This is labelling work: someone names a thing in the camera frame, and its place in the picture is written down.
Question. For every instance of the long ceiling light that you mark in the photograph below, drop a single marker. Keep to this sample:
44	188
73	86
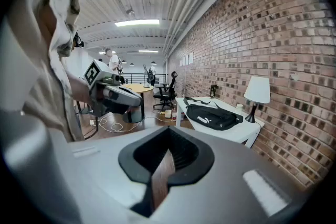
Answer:
136	23
148	51

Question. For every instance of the white power strip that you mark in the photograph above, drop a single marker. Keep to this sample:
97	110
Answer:
93	122

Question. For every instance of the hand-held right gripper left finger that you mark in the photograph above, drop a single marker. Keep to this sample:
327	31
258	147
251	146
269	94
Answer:
99	165

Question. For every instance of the dark patterned tumbler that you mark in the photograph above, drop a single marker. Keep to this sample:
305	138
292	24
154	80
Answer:
213	91

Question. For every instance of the black Puma bag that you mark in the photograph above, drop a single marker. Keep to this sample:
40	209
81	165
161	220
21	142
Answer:
212	118

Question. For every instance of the round wooden table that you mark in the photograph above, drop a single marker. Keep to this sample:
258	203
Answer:
139	88

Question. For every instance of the black office chair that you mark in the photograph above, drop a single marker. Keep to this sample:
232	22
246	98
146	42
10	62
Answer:
165	94

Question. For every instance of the white papers on wall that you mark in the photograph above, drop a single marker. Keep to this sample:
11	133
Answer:
187	59

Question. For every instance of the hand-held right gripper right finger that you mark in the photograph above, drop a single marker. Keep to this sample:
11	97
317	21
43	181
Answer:
223	191

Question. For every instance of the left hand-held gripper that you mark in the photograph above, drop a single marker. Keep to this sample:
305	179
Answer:
92	73

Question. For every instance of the white ceiling pipe bundle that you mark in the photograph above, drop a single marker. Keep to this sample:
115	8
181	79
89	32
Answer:
189	2

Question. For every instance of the white desk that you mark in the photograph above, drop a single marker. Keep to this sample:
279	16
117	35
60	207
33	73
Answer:
244	129

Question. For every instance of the black metal railing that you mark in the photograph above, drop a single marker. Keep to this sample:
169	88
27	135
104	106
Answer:
136	76

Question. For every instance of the yellow white floor box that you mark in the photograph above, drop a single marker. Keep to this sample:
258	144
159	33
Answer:
168	113

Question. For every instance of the person's beige patterned shirt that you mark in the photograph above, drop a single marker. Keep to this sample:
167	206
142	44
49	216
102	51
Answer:
39	47

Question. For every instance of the white shade table lamp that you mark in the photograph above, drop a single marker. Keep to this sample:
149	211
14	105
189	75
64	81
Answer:
257	89

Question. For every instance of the person's left forearm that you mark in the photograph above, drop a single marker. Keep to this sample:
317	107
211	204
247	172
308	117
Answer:
78	91

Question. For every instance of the white paper cup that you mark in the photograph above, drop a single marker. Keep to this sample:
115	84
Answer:
239	108

